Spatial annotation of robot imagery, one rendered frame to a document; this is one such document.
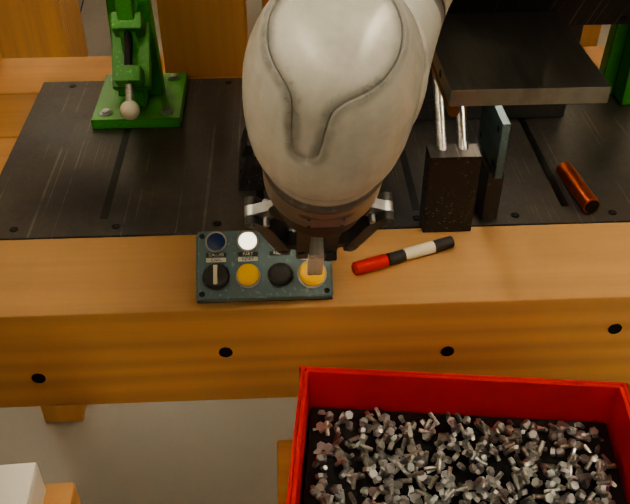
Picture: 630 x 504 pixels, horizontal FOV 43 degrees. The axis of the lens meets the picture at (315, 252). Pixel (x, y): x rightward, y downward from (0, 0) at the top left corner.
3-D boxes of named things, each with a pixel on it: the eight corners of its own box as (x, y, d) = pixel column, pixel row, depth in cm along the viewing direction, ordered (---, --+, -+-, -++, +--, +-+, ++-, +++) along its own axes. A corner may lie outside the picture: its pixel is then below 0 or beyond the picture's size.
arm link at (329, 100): (377, 239, 53) (432, 71, 57) (411, 143, 38) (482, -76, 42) (224, 189, 54) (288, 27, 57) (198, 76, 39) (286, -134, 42)
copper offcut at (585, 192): (598, 213, 101) (602, 198, 100) (581, 214, 101) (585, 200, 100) (570, 174, 108) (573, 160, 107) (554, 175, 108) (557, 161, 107)
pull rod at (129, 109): (140, 123, 113) (134, 86, 109) (120, 123, 113) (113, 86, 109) (144, 104, 117) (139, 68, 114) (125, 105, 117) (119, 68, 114)
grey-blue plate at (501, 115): (498, 223, 100) (515, 123, 91) (482, 223, 100) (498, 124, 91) (482, 181, 107) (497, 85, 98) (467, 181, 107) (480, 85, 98)
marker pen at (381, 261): (447, 242, 97) (448, 232, 96) (454, 250, 95) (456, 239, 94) (350, 270, 92) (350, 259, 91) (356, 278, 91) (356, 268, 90)
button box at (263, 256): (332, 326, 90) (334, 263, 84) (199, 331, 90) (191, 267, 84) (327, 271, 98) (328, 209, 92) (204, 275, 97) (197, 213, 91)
